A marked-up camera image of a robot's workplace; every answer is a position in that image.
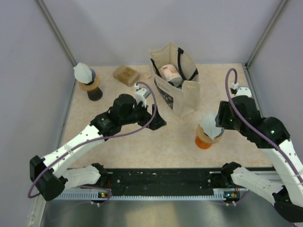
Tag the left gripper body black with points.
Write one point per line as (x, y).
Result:
(138, 115)

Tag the white paper sheet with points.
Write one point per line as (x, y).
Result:
(208, 124)

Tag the grey cable duct strip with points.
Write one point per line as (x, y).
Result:
(101, 195)

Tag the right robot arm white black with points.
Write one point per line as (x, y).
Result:
(269, 134)

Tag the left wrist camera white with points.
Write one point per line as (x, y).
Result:
(141, 95)

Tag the pink patterned paper roll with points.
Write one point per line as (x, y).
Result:
(170, 74)

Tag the blue glass dripper cone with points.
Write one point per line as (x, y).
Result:
(221, 133)
(93, 74)

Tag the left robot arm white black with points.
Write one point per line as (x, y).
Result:
(52, 174)

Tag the kitchen cleaning pads pack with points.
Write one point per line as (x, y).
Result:
(126, 75)

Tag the cream tote bag floral print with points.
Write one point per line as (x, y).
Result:
(184, 99)

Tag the wooden dripper stand brown collar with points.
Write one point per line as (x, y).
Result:
(93, 91)

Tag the white paper coffee filter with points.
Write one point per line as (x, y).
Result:
(83, 73)

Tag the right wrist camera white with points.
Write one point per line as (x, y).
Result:
(238, 90)

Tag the orange glass dripper cone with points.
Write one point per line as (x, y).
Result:
(201, 144)

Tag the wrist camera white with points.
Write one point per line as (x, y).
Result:
(141, 95)
(238, 90)

